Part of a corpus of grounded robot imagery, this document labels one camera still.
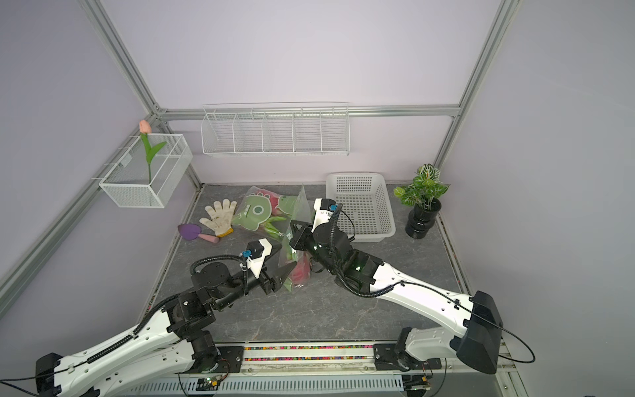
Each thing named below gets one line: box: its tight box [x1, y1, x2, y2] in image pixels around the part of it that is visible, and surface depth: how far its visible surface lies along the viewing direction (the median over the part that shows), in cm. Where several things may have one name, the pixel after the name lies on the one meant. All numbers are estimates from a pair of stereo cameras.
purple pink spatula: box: [177, 223, 220, 244], surface depth 107 cm
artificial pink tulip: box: [138, 119, 168, 183], surface depth 86 cm
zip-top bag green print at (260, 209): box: [232, 185, 312, 240], surface depth 101 cm
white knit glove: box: [199, 199, 238, 238], surface depth 111 cm
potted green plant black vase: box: [393, 163, 451, 240], surface depth 86 cm
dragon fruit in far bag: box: [256, 188, 285, 216], surface depth 104 cm
